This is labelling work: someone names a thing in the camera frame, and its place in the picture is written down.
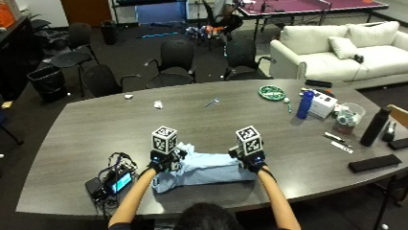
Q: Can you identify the person's left hand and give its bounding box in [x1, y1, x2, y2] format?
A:
[147, 148, 189, 174]

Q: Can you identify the person's right hand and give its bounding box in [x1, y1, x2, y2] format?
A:
[228, 145, 269, 174]

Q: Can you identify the light blue cloth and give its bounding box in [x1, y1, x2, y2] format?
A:
[151, 142, 258, 194]

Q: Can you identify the white marker cube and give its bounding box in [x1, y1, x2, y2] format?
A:
[151, 126, 179, 155]
[236, 125, 265, 157]

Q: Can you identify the black device with lit screen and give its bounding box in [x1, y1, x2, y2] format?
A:
[84, 171, 136, 201]

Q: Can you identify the person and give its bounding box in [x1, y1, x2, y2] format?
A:
[205, 0, 245, 42]
[108, 201, 302, 230]

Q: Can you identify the small silver tool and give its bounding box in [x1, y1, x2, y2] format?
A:
[204, 97, 222, 108]

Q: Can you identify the blue water bottle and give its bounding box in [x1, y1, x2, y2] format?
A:
[297, 90, 317, 121]

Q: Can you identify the green round plate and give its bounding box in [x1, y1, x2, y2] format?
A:
[258, 84, 288, 102]

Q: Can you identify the white flat strip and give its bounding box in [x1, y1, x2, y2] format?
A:
[330, 140, 355, 154]

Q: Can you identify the white box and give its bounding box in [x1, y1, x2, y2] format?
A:
[308, 92, 339, 119]

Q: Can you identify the clear plastic container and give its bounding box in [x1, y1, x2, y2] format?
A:
[331, 102, 367, 135]

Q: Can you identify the black flat remote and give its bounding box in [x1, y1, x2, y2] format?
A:
[304, 79, 334, 89]

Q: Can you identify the long black case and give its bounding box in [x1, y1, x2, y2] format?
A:
[347, 153, 403, 174]

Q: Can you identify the black office chair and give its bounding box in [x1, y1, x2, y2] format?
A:
[222, 38, 278, 81]
[82, 63, 143, 99]
[50, 22, 102, 97]
[144, 38, 199, 89]

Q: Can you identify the black water bottle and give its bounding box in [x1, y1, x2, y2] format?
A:
[361, 107, 393, 148]

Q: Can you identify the small black case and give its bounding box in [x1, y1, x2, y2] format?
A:
[387, 137, 408, 151]

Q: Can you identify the black waste bin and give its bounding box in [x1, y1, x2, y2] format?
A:
[26, 65, 70, 104]

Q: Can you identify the wooden chair back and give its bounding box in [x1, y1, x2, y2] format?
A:
[387, 103, 408, 129]

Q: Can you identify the white sofa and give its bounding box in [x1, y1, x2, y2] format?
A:
[269, 20, 408, 90]

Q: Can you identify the white sofa cushion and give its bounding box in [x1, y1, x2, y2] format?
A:
[327, 35, 361, 60]

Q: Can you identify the black tall bin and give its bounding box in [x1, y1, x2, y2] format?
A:
[100, 19, 119, 46]

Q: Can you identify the black cabinet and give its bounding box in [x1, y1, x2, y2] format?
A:
[0, 13, 44, 102]

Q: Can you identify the purple table-tennis table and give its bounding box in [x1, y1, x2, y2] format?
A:
[236, 0, 391, 42]

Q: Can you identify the black cable bundle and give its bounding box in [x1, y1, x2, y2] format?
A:
[98, 151, 140, 180]

